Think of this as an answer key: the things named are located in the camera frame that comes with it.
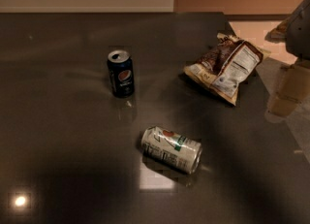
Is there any brown chip bag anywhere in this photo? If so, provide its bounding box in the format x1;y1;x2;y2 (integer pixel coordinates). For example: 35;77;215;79
184;33;270;105

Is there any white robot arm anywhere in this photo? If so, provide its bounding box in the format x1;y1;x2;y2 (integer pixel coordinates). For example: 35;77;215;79
266;0;310;60

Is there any silver 7up can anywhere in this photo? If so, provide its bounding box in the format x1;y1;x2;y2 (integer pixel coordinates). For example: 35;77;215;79
141;126;202;175

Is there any dark blue Pepsi can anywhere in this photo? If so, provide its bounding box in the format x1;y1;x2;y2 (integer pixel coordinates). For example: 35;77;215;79
107;49;135;98

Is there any cardboard box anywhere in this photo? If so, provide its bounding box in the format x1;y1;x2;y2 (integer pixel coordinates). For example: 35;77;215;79
267;59;310;117

